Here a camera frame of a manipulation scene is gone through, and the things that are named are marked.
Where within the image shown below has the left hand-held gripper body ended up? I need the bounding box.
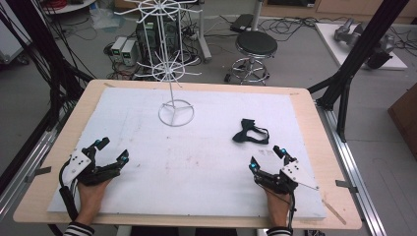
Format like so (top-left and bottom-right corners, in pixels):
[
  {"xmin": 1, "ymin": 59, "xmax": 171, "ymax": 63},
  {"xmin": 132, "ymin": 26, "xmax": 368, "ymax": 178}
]
[{"xmin": 60, "ymin": 146, "xmax": 123, "ymax": 187}]

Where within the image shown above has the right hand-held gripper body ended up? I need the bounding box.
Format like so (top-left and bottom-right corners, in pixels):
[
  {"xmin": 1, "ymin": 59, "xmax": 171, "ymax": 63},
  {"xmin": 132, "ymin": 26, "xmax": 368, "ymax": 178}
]
[{"xmin": 254, "ymin": 159, "xmax": 320, "ymax": 195}]

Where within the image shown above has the black bow tie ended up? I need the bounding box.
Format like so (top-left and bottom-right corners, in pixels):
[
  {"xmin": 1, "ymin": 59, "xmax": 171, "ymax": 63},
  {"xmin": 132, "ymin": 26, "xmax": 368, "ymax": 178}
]
[{"xmin": 231, "ymin": 118, "xmax": 270, "ymax": 146}]

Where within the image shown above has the white wire display rack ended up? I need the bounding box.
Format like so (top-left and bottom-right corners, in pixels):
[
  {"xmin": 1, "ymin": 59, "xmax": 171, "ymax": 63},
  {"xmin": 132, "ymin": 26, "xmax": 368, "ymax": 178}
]
[{"xmin": 113, "ymin": 0, "xmax": 204, "ymax": 128}]

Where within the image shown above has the person's left hand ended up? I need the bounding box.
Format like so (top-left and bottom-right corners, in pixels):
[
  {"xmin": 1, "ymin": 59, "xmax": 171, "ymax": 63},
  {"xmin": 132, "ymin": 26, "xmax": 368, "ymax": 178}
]
[{"xmin": 76, "ymin": 178, "xmax": 113, "ymax": 228}]

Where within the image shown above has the person's right hand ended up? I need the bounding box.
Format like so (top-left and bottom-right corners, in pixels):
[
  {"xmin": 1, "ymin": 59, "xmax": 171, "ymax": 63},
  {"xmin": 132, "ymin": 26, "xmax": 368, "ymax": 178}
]
[{"xmin": 262, "ymin": 188, "xmax": 293, "ymax": 229}]

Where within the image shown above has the wooden table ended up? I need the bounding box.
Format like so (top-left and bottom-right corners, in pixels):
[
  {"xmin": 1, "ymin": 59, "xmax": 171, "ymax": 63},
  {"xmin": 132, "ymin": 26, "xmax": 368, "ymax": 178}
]
[{"xmin": 13, "ymin": 79, "xmax": 363, "ymax": 230}]

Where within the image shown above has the metal table clip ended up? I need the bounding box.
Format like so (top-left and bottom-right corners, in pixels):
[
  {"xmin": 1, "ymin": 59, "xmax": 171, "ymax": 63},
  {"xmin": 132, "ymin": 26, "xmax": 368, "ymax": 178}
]
[
  {"xmin": 25, "ymin": 165, "xmax": 53, "ymax": 184},
  {"xmin": 334, "ymin": 179, "xmax": 359, "ymax": 195}
]

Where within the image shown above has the white foam board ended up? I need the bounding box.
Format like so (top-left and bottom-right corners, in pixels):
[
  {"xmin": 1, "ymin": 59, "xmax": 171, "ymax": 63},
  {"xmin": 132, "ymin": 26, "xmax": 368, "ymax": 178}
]
[{"xmin": 47, "ymin": 87, "xmax": 328, "ymax": 220}]

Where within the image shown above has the thin wooden stick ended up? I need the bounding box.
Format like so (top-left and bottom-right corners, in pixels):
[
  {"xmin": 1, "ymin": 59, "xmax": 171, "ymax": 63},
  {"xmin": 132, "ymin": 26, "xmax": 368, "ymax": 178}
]
[{"xmin": 321, "ymin": 199, "xmax": 348, "ymax": 226}]

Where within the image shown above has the grey power supply unit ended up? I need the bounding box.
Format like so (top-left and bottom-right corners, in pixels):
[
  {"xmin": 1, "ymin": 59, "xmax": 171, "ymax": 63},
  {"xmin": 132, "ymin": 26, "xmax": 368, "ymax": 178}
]
[
  {"xmin": 120, "ymin": 38, "xmax": 138, "ymax": 67},
  {"xmin": 109, "ymin": 35, "xmax": 128, "ymax": 63}
]

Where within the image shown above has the black computer tower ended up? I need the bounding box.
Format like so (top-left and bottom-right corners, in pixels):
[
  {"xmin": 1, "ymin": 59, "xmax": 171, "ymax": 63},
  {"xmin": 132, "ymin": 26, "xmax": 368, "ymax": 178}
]
[{"xmin": 135, "ymin": 20, "xmax": 182, "ymax": 66}]

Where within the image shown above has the black round stool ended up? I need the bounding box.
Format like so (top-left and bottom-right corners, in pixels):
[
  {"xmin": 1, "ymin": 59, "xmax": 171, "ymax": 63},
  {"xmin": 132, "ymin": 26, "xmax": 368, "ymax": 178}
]
[{"xmin": 223, "ymin": 29, "xmax": 278, "ymax": 87}]

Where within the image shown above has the white floor board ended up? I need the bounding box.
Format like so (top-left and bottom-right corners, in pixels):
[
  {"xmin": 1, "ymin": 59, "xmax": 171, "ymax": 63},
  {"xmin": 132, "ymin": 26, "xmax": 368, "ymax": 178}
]
[{"xmin": 314, "ymin": 22, "xmax": 408, "ymax": 72}]

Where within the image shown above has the brown wooden cabinet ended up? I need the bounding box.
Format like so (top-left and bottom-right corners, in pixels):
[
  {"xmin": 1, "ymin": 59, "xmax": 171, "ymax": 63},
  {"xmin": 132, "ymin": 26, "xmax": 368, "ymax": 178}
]
[{"xmin": 387, "ymin": 83, "xmax": 417, "ymax": 162}]

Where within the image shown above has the grey table leg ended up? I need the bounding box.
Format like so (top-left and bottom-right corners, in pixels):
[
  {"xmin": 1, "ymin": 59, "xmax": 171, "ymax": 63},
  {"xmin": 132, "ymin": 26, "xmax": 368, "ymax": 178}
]
[{"xmin": 196, "ymin": 0, "xmax": 213, "ymax": 64}]

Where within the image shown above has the flat black box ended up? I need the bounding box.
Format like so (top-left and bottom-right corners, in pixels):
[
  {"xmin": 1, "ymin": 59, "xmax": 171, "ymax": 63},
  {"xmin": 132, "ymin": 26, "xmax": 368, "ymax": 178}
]
[{"xmin": 229, "ymin": 13, "xmax": 256, "ymax": 33}]

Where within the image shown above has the white round table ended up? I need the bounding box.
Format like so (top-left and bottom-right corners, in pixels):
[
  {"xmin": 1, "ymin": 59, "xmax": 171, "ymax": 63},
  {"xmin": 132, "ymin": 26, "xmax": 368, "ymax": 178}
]
[{"xmin": 39, "ymin": 0, "xmax": 98, "ymax": 16}]

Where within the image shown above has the white metal pole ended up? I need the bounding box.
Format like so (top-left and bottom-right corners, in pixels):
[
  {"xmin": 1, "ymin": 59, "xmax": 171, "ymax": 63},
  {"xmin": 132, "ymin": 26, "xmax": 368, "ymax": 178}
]
[{"xmin": 250, "ymin": 0, "xmax": 266, "ymax": 32}]

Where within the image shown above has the thin black right gripper cable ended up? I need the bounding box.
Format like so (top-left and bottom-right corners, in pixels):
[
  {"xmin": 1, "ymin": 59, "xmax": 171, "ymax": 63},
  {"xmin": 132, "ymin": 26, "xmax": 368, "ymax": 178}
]
[{"xmin": 255, "ymin": 181, "xmax": 297, "ymax": 231}]

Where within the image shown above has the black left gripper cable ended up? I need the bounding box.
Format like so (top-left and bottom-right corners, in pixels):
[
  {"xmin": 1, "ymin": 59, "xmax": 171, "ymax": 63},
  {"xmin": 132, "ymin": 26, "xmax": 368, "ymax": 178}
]
[{"xmin": 58, "ymin": 156, "xmax": 81, "ymax": 222}]

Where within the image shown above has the aluminium rail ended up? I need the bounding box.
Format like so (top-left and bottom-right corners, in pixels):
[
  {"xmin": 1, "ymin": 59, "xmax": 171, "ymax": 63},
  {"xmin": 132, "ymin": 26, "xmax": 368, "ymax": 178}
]
[
  {"xmin": 0, "ymin": 109, "xmax": 72, "ymax": 221},
  {"xmin": 315, "ymin": 100, "xmax": 388, "ymax": 236}
]

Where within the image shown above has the black metal frame stand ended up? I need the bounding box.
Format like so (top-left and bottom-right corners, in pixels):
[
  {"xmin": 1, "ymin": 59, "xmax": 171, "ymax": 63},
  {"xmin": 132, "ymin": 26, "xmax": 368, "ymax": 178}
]
[
  {"xmin": 0, "ymin": 0, "xmax": 96, "ymax": 132},
  {"xmin": 307, "ymin": 0, "xmax": 411, "ymax": 144}
]

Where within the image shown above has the bundle of black floor cables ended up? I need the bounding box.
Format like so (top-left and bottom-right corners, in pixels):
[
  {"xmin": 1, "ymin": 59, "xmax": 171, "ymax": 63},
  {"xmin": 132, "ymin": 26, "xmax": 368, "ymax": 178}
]
[{"xmin": 257, "ymin": 15, "xmax": 332, "ymax": 44}]

